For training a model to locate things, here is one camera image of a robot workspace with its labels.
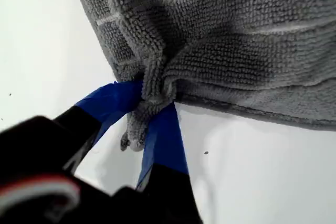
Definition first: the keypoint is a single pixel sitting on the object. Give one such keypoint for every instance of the grey striped towel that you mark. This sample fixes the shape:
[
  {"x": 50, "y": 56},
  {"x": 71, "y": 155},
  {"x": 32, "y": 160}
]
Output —
[{"x": 210, "y": 51}]

